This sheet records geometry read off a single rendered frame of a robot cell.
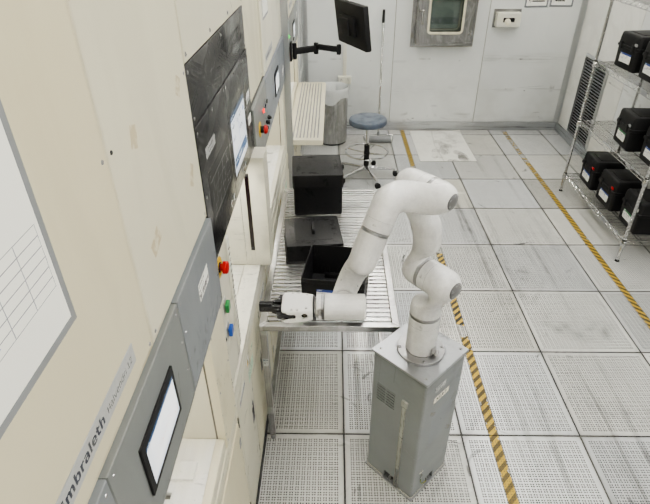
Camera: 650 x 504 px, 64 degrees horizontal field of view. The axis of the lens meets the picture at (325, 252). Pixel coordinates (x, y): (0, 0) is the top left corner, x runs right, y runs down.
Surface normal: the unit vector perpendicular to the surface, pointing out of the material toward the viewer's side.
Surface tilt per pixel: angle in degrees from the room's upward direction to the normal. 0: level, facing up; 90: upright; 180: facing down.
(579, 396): 0
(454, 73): 90
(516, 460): 0
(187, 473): 0
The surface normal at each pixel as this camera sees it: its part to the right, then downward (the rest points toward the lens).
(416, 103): -0.01, 0.55
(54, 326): 1.00, 0.00
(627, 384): 0.00, -0.83
